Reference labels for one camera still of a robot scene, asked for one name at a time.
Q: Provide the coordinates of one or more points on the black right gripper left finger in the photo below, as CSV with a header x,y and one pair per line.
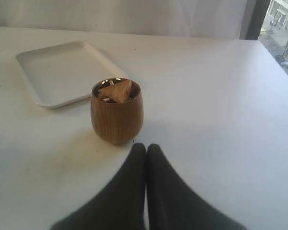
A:
x,y
119,205

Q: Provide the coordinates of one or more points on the brown wooden cup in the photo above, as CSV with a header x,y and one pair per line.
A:
x,y
116,123

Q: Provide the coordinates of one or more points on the tan wooden pieces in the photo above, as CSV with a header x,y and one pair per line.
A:
x,y
116,91

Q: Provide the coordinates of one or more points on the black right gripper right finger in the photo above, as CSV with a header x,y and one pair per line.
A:
x,y
173,205

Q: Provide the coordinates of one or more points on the white rectangular tray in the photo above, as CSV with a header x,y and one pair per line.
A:
x,y
63,74

